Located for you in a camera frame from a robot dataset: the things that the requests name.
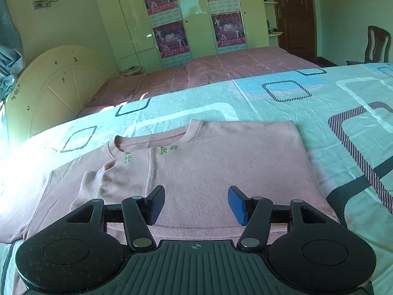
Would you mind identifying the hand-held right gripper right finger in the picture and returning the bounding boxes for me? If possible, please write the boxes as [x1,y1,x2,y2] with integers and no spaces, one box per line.
[227,186,331,251]

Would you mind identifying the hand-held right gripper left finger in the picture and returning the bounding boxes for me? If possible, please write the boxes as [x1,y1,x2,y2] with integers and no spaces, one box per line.
[66,186,167,251]

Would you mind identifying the pink knit sweater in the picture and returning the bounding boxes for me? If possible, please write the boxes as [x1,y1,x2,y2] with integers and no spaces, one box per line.
[0,118,341,295]

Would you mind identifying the teal patterned bed sheet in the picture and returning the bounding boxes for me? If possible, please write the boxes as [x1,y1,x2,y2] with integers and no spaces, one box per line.
[0,62,393,295]

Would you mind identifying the stack of papers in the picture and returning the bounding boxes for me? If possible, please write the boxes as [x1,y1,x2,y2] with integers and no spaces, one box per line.
[119,65,145,77]

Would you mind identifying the pink bed sheet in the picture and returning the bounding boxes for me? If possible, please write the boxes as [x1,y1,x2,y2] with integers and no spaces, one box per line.
[75,47,321,119]

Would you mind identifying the cream round headboard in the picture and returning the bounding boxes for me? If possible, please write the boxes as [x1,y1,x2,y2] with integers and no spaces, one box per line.
[4,45,119,148]

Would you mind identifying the cream glossy wardrobe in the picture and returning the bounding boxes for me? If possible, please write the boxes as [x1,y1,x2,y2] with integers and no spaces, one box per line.
[91,0,279,68]

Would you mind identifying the brown wooden door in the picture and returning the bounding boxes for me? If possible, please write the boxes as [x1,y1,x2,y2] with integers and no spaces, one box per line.
[268,0,317,59]

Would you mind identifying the blue-grey curtain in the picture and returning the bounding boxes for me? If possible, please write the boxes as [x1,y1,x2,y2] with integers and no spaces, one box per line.
[0,0,26,99]

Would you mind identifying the dark wooden chair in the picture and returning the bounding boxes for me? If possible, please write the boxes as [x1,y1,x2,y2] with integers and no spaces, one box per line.
[346,25,391,66]

